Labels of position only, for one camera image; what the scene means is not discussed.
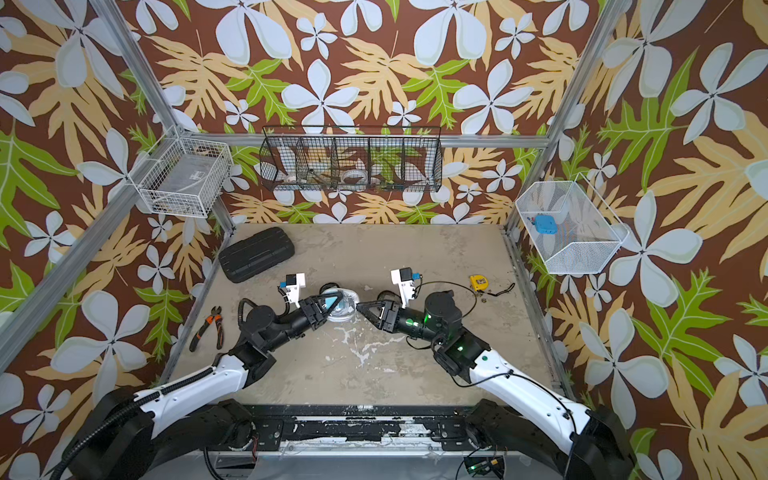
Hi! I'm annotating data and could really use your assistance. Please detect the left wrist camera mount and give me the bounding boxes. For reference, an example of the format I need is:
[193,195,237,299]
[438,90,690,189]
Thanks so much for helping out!
[279,273,306,307]

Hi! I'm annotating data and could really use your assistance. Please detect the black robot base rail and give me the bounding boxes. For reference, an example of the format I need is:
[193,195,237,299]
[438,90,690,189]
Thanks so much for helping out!
[200,404,541,454]

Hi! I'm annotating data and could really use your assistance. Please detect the black wire basket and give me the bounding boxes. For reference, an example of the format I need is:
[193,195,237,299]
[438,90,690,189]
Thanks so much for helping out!
[256,125,444,192]

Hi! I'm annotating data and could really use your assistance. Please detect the orange handled pliers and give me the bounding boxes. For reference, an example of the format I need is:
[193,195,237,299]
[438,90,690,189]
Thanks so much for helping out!
[189,306,225,352]

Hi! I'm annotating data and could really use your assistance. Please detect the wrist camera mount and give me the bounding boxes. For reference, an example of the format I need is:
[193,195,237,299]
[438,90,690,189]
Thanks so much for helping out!
[279,273,306,307]
[391,267,421,308]

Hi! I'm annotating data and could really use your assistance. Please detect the yellow tape measure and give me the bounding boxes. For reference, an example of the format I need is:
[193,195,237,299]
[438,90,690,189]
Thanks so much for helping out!
[469,274,489,294]

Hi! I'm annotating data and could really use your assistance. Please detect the blue object in basket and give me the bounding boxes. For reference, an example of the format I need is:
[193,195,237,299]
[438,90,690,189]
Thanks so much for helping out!
[533,215,558,235]

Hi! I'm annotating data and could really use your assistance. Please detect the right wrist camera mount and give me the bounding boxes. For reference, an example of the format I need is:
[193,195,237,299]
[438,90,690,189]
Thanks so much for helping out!
[391,267,421,308]

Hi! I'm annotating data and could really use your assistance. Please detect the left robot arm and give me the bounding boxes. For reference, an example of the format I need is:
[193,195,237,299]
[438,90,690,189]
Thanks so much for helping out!
[50,290,344,479]

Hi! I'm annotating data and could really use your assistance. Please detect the white wire basket left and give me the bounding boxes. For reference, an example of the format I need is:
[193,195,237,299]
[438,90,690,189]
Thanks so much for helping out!
[131,128,233,218]

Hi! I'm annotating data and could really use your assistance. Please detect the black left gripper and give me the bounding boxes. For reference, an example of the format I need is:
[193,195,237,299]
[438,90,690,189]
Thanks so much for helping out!
[265,291,339,354]

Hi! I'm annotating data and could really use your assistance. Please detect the white wire basket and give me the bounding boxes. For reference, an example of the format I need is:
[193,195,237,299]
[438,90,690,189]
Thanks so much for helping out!
[515,174,629,276]
[131,128,233,218]

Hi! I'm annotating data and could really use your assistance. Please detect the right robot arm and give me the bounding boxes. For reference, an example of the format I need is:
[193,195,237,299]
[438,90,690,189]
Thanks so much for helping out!
[356,291,636,479]

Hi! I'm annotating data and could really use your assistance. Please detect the white wire basket right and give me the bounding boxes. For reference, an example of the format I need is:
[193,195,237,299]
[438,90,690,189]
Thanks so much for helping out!
[515,174,629,276]

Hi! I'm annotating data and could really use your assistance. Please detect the black ribbed hard case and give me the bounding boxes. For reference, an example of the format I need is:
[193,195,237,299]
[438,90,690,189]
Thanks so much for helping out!
[219,227,295,283]

